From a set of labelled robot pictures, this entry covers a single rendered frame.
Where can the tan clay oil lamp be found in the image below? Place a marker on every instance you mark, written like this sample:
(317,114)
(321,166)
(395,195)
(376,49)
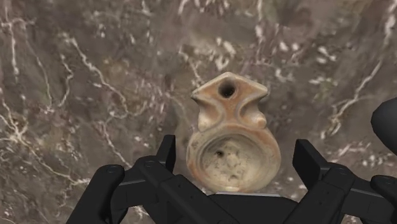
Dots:
(231,136)

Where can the black rounded object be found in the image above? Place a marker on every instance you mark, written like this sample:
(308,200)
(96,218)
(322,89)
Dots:
(386,124)

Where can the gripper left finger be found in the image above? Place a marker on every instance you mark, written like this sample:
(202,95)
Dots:
(161,189)

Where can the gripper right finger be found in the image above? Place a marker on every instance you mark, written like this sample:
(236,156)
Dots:
(328,189)

